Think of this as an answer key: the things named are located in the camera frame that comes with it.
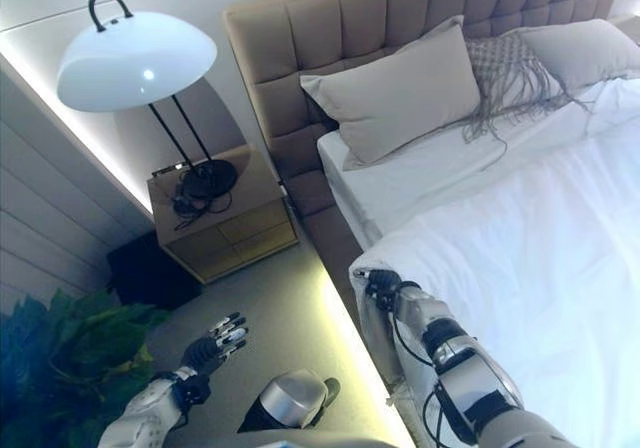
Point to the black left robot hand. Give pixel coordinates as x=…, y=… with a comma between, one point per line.
x=205, y=350

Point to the brown tufted headboard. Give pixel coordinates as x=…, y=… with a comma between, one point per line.
x=350, y=33

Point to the white duvet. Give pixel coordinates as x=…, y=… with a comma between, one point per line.
x=540, y=248

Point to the wooden nightstand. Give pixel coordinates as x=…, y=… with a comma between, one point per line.
x=235, y=238

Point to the grey macrame fringed cushion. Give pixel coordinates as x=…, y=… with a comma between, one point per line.
x=505, y=73

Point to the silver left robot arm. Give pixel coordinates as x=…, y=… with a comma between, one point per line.
x=145, y=413

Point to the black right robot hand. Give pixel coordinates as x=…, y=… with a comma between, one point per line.
x=382, y=285

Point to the white dome table lamp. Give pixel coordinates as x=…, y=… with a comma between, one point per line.
x=135, y=53

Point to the small flat device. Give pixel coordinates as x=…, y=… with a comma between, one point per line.
x=166, y=169

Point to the beige pillow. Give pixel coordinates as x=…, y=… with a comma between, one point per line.
x=575, y=50
x=400, y=93

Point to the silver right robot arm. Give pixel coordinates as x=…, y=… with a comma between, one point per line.
x=475, y=378

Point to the black box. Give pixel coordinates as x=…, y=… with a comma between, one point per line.
x=150, y=273

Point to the green leafy plant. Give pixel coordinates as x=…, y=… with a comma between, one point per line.
x=75, y=358

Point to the mattress with white sheet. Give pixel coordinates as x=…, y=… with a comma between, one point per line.
x=400, y=178

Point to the brown upholstered bed frame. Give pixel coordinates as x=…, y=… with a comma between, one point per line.
x=335, y=238

